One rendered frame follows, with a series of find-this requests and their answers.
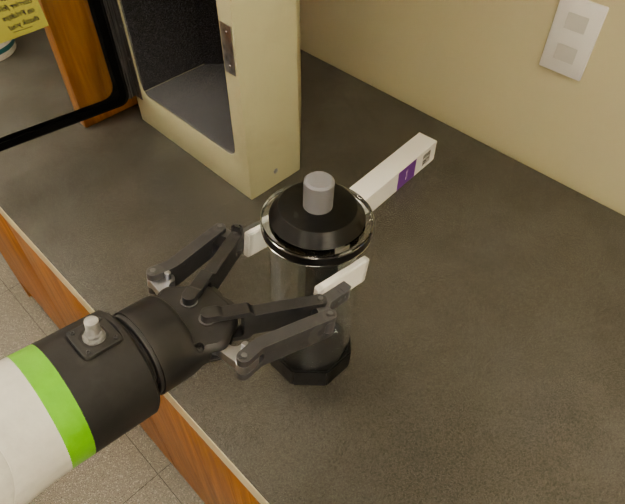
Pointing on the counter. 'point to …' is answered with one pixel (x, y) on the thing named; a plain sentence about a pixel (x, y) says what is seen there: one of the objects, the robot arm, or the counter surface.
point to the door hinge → (123, 47)
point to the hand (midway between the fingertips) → (312, 252)
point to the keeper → (227, 48)
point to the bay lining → (171, 37)
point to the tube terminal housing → (250, 98)
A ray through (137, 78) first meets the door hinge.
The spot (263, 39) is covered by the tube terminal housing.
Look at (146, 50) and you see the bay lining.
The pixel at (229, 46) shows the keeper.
